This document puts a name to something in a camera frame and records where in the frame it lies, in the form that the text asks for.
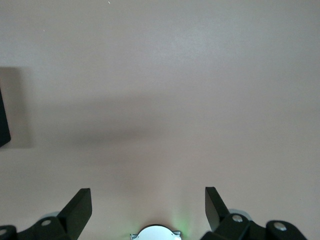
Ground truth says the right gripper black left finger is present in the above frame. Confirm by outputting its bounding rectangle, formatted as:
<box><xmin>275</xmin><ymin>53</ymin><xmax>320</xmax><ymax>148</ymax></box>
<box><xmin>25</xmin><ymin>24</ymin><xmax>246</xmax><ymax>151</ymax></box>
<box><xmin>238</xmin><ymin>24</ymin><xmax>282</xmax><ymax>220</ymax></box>
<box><xmin>0</xmin><ymin>187</ymin><xmax>94</xmax><ymax>240</ymax></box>

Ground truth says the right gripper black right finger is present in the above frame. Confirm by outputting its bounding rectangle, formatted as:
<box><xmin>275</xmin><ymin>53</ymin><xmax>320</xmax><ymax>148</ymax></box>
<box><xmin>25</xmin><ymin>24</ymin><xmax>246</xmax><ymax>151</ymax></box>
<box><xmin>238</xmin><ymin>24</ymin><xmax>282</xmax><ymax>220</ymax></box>
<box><xmin>201</xmin><ymin>186</ymin><xmax>307</xmax><ymax>240</ymax></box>

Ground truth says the black plastic box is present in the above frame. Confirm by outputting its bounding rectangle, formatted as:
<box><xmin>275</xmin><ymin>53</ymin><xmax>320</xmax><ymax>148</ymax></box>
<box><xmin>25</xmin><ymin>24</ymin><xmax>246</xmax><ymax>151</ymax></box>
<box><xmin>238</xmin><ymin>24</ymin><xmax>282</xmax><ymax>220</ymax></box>
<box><xmin>0</xmin><ymin>87</ymin><xmax>12</xmax><ymax>149</ymax></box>

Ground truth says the table cover mat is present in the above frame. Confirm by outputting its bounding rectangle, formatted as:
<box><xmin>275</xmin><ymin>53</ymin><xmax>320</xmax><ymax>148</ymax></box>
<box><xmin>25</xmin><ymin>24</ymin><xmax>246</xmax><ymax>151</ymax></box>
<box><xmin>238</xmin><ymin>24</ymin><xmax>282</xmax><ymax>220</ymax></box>
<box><xmin>0</xmin><ymin>0</ymin><xmax>320</xmax><ymax>240</ymax></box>

